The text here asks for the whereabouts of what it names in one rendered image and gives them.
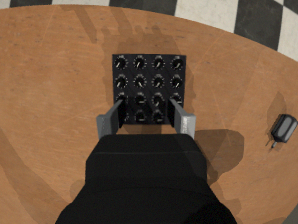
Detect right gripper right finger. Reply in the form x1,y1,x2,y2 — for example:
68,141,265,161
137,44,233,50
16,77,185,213
168,99,197,140

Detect black knob box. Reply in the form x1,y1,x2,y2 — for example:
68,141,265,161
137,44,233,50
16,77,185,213
112,53,186,125

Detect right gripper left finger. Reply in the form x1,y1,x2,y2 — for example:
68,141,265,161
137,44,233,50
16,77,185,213
96,100,126,140

